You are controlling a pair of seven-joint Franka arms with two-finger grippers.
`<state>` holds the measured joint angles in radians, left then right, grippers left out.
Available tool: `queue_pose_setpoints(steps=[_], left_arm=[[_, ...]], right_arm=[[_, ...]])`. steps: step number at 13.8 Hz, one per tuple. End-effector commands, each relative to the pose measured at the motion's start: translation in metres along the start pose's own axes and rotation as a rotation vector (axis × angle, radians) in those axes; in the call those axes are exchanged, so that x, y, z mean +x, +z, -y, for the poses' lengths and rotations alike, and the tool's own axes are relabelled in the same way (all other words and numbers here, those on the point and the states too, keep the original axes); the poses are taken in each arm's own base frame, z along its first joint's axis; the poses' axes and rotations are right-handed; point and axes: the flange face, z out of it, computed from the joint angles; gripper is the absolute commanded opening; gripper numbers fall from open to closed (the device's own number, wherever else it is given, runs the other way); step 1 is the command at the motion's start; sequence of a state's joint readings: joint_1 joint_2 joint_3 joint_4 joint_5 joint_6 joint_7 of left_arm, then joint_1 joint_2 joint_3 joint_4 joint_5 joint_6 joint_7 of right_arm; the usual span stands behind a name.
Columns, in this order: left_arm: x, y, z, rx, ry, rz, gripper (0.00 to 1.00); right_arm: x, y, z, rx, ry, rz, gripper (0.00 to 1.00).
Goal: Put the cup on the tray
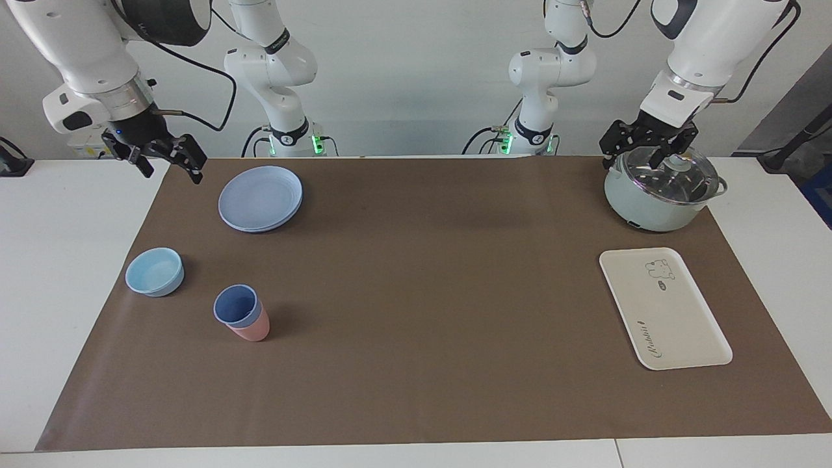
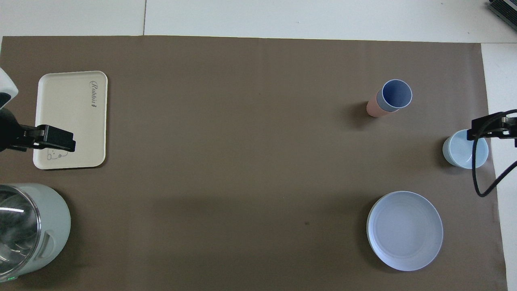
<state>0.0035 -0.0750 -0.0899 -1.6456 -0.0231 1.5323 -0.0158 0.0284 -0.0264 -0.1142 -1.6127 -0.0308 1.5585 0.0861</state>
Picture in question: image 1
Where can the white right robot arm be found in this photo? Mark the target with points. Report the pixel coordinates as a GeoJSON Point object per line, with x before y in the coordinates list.
{"type": "Point", "coordinates": [78, 45]}

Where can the blue plate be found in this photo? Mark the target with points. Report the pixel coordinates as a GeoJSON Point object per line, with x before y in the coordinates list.
{"type": "Point", "coordinates": [260, 198]}

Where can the white wall socket box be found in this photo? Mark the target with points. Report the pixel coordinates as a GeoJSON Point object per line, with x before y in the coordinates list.
{"type": "Point", "coordinates": [88, 148]}

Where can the blue box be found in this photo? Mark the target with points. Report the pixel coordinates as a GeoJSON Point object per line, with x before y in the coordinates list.
{"type": "Point", "coordinates": [820, 195]}

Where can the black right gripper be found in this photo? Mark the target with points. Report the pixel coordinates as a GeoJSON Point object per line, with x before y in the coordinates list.
{"type": "Point", "coordinates": [140, 133]}

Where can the cream tray with bear print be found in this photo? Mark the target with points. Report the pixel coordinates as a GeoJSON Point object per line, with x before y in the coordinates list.
{"type": "Point", "coordinates": [663, 312]}

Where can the light blue bowl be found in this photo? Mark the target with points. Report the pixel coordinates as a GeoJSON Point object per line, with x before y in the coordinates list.
{"type": "Point", "coordinates": [155, 272]}

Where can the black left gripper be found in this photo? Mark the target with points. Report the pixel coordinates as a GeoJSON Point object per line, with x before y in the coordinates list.
{"type": "Point", "coordinates": [656, 133]}

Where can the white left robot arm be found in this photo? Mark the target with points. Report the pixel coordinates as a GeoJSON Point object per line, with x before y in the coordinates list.
{"type": "Point", "coordinates": [708, 45]}

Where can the pale green cooking pot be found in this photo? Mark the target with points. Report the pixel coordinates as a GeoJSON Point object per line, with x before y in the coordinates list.
{"type": "Point", "coordinates": [640, 211]}

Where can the dark grey stand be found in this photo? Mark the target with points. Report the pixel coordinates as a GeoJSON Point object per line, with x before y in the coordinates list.
{"type": "Point", "coordinates": [793, 130]}

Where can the brown table mat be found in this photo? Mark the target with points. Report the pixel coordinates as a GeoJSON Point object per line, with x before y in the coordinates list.
{"type": "Point", "coordinates": [422, 312]}

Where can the blue cup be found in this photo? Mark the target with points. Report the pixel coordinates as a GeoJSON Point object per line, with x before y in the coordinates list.
{"type": "Point", "coordinates": [237, 305]}

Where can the pink cup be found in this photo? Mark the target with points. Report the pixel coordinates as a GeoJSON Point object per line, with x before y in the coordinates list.
{"type": "Point", "coordinates": [252, 330]}

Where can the black desk device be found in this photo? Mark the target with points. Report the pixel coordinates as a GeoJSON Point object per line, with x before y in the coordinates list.
{"type": "Point", "coordinates": [13, 162]}

